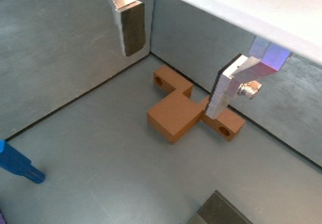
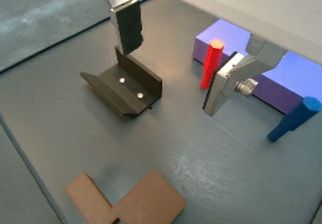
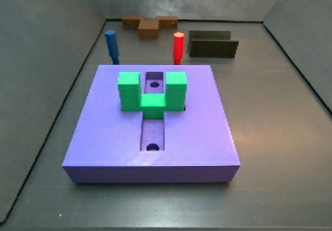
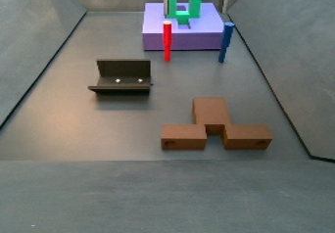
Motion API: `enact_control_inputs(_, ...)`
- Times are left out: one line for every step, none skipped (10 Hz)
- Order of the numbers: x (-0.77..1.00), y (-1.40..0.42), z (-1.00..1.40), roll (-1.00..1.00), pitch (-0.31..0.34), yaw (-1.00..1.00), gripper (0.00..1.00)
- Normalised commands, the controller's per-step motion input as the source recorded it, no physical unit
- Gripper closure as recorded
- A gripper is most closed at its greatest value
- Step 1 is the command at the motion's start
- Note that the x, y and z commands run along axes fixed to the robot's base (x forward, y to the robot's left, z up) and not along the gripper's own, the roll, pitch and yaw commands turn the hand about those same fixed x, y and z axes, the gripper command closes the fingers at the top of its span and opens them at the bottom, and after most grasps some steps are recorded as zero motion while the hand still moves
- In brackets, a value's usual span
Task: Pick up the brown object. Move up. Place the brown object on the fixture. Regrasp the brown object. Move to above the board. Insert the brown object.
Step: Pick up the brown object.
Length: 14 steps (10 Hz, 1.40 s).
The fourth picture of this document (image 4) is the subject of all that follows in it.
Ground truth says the brown T-shaped block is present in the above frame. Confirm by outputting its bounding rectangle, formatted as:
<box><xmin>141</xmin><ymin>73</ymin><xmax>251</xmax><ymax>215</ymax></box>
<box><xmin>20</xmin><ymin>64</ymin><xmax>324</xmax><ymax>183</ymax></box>
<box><xmin>161</xmin><ymin>97</ymin><xmax>272</xmax><ymax>150</ymax></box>

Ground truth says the green U-shaped block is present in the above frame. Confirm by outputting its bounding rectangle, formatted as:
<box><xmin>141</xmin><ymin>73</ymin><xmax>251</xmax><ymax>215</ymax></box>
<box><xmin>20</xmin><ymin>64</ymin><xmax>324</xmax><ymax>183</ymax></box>
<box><xmin>166</xmin><ymin>0</ymin><xmax>201</xmax><ymax>24</ymax></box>

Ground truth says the red peg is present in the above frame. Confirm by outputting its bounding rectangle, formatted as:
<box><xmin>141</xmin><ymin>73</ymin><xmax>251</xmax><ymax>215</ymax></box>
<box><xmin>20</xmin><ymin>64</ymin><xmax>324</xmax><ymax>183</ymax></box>
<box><xmin>162</xmin><ymin>21</ymin><xmax>170</xmax><ymax>62</ymax></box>

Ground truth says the blue peg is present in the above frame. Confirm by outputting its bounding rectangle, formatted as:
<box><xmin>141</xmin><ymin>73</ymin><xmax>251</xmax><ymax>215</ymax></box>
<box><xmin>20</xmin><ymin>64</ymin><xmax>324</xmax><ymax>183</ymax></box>
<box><xmin>218</xmin><ymin>22</ymin><xmax>235</xmax><ymax>63</ymax></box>

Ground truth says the purple base block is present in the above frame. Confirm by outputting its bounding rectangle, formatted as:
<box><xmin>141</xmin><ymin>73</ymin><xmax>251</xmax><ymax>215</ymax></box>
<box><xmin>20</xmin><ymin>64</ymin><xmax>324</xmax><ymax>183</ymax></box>
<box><xmin>141</xmin><ymin>3</ymin><xmax>224</xmax><ymax>51</ymax></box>

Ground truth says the black angle bracket fixture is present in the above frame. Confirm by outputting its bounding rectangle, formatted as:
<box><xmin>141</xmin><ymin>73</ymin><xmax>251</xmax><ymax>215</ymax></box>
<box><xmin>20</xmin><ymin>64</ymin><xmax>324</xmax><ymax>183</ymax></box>
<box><xmin>88</xmin><ymin>59</ymin><xmax>152</xmax><ymax>93</ymax></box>

